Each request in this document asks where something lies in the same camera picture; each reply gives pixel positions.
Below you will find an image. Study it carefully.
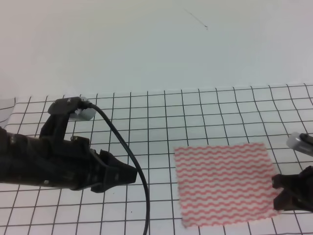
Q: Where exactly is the white black grid tablecloth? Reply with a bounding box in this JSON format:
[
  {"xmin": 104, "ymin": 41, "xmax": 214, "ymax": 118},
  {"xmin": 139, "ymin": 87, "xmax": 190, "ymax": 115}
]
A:
[{"xmin": 0, "ymin": 84, "xmax": 313, "ymax": 235}]

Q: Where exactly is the pink white wavy striped towel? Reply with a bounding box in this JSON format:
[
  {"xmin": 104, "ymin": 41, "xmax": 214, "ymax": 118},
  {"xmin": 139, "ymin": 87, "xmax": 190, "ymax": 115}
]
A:
[{"xmin": 174, "ymin": 142, "xmax": 279, "ymax": 228}]

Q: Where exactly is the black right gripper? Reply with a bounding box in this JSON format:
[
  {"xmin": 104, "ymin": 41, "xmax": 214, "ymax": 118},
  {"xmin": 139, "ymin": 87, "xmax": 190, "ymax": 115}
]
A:
[{"xmin": 271, "ymin": 166, "xmax": 313, "ymax": 212}]

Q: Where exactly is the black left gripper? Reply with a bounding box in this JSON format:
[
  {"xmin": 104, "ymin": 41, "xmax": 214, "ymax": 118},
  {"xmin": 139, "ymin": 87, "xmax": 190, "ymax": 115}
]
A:
[{"xmin": 0, "ymin": 97, "xmax": 137, "ymax": 192}]

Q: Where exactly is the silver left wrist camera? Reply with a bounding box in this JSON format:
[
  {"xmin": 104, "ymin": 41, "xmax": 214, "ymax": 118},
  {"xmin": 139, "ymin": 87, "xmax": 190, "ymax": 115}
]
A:
[{"xmin": 69, "ymin": 96, "xmax": 96, "ymax": 121}]

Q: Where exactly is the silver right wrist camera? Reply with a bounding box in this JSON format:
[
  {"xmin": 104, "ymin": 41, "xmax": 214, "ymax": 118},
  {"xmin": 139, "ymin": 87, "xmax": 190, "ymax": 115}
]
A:
[{"xmin": 286, "ymin": 132, "xmax": 313, "ymax": 157}]

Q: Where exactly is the black left camera cable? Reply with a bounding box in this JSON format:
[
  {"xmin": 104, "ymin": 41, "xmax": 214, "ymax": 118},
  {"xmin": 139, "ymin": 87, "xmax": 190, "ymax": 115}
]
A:
[{"xmin": 83, "ymin": 101, "xmax": 150, "ymax": 235}]

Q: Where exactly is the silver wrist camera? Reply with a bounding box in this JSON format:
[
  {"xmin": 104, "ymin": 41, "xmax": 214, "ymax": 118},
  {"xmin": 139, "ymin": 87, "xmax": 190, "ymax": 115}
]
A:
[
  {"xmin": 69, "ymin": 96, "xmax": 96, "ymax": 121},
  {"xmin": 286, "ymin": 132, "xmax": 313, "ymax": 157}
]

